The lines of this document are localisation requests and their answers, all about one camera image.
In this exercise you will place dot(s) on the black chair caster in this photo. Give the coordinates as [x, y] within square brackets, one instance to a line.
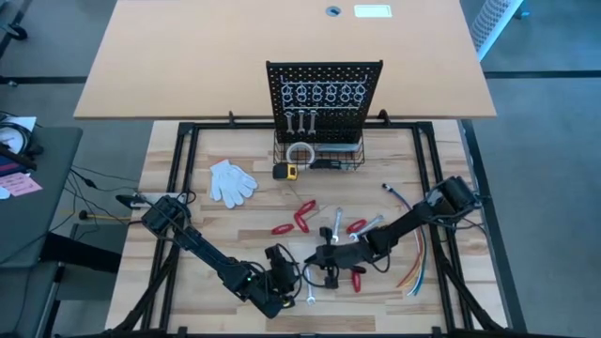
[14, 32]

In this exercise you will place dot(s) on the yellow black tape measure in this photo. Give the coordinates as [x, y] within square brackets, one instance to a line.
[285, 172]

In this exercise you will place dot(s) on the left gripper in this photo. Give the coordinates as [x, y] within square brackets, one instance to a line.
[284, 281]

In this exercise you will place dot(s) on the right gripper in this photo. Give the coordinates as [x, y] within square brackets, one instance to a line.
[347, 256]

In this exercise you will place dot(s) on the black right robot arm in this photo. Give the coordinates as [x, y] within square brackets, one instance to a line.
[408, 218]

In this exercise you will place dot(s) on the white desk label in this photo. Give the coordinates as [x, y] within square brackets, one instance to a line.
[372, 10]

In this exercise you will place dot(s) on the black perforated pegboard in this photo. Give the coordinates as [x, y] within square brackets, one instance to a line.
[324, 129]

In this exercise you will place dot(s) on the white perforated panel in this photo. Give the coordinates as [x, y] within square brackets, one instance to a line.
[493, 23]

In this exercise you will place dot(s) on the silver multi hook rack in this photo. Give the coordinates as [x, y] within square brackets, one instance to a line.
[338, 108]

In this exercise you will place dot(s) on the white knit work glove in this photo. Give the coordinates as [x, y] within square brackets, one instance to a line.
[230, 183]

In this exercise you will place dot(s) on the black metal table frame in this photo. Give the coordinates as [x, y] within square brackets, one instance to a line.
[399, 126]

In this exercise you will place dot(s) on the pink paper note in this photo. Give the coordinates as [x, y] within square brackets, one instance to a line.
[19, 184]

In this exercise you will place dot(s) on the grey side table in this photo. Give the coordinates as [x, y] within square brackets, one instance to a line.
[37, 197]

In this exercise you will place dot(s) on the white paper sheet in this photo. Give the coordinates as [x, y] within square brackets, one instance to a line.
[23, 123]

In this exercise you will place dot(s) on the silver combination wrench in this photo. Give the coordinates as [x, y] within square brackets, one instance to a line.
[337, 225]
[312, 122]
[309, 288]
[289, 123]
[301, 122]
[367, 226]

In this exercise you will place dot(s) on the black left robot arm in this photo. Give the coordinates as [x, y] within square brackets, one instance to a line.
[206, 246]

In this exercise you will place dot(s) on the tan wooden desk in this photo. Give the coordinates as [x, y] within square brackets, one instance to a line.
[188, 56]

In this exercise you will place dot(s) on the white tape roll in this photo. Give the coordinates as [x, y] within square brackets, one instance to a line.
[300, 145]

